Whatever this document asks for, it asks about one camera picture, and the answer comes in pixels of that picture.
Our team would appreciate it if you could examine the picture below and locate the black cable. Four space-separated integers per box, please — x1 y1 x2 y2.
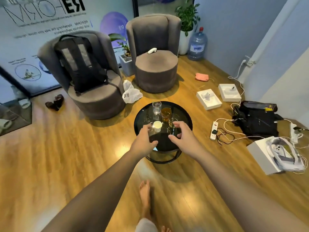
215 128 236 146

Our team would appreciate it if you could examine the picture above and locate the black and grey backpack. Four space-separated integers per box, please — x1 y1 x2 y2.
54 34 109 96

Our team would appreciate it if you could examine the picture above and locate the grey round armchair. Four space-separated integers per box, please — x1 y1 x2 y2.
37 30 126 120
126 14 182 94

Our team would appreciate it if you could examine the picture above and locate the glass of amber tea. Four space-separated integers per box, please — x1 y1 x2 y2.
161 107 172 122

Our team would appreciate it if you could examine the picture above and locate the white power strip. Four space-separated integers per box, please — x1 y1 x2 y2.
209 121 219 141
289 123 299 144

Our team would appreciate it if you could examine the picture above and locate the person's right forearm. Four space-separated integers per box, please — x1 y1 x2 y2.
193 145 309 232

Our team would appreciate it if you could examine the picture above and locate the tall plant in white pot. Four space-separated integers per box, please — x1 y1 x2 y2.
175 0 201 56

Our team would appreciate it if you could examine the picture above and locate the tall clear glass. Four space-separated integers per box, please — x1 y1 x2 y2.
152 101 162 121

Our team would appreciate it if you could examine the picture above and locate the round black glass table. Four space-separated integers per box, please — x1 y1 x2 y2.
134 101 193 164

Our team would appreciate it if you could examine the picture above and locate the person's left foot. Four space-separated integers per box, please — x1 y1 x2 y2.
139 180 153 221

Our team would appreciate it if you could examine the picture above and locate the brown shoe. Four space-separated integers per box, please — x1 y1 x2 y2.
54 94 65 108
45 101 60 111

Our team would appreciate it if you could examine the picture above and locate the white open box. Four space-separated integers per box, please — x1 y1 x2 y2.
218 84 242 102
196 89 223 111

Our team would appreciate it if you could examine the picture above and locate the large white box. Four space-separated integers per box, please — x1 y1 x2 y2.
246 136 283 176

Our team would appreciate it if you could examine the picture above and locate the blue water jug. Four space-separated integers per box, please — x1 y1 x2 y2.
187 27 208 61

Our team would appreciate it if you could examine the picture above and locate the white cable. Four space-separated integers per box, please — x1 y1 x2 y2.
214 118 268 143
228 59 247 105
288 131 309 175

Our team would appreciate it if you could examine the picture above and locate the small plant in grey pot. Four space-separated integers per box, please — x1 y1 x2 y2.
109 33 136 77

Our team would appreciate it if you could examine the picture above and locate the grey trouser leg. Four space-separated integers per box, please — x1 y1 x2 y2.
135 217 159 232

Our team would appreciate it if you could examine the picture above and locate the person's right hand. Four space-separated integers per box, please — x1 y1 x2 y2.
168 121 206 160

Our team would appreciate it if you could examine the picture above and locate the white headset in plastic wrap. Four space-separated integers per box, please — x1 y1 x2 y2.
266 137 306 172

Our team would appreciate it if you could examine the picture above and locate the person's left forearm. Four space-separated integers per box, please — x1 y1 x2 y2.
41 148 147 232

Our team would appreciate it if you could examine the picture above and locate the black bag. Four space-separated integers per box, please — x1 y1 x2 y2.
233 101 284 139

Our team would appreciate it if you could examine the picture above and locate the white plastic bag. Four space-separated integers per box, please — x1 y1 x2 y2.
122 80 143 104

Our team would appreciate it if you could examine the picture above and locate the dark floor mat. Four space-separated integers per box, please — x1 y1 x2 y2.
0 98 32 137

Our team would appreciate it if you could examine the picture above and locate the person's left hand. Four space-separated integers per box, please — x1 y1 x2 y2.
130 124 159 158

